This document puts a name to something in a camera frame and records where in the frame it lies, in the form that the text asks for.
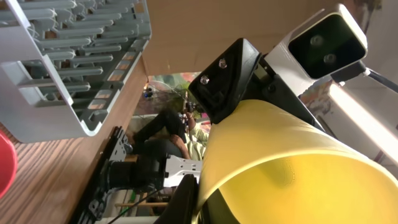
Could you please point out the yellow cup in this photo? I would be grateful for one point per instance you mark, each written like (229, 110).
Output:
(264, 165)

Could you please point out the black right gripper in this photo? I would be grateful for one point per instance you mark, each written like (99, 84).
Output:
(241, 68)

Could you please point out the seated person in background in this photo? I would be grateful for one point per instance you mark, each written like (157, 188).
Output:
(171, 133)

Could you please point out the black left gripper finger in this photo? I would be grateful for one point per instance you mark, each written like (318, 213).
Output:
(181, 206)

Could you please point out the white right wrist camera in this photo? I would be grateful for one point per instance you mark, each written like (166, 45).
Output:
(327, 42)

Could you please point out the grey dishwasher rack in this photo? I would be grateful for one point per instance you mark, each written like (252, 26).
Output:
(64, 63)

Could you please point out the red serving tray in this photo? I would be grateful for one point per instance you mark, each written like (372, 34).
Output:
(8, 164)

